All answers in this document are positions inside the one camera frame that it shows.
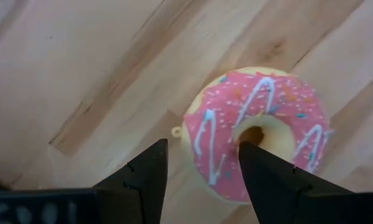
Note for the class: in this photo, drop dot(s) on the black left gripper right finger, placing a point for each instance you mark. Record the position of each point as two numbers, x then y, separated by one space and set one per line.
267 180

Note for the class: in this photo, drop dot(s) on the pink frosted donut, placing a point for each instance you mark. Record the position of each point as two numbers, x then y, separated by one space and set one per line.
223 124

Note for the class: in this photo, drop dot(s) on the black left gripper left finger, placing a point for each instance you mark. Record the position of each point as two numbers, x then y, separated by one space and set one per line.
146 180

